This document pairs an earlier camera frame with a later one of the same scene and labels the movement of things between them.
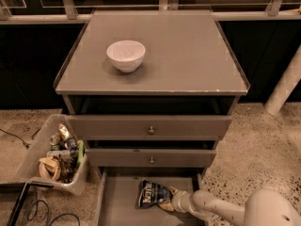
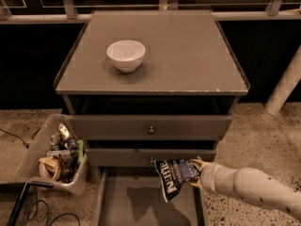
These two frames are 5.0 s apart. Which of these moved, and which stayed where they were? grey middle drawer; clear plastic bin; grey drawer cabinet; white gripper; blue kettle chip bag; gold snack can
Moved: blue kettle chip bag; white gripper
Stayed: grey middle drawer; clear plastic bin; grey drawer cabinet; gold snack can
